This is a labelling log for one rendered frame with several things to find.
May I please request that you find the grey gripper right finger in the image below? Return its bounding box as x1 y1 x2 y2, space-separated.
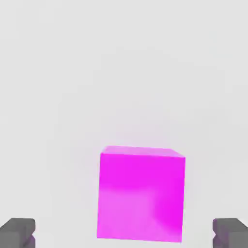
212 217 248 248

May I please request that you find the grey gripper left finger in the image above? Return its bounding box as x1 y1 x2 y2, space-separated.
0 218 36 248

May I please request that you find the small magenta cube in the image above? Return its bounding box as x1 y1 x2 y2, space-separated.
96 145 186 243

